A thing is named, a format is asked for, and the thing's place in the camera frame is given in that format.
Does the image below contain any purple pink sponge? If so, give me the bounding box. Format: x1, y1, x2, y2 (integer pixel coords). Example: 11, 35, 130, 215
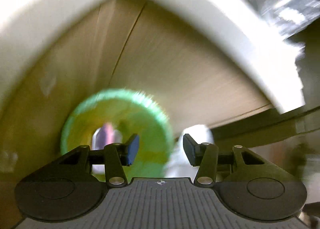
92, 122, 123, 150

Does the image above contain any green trash bin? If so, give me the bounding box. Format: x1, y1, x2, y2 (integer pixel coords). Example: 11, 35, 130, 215
60, 89, 174, 180

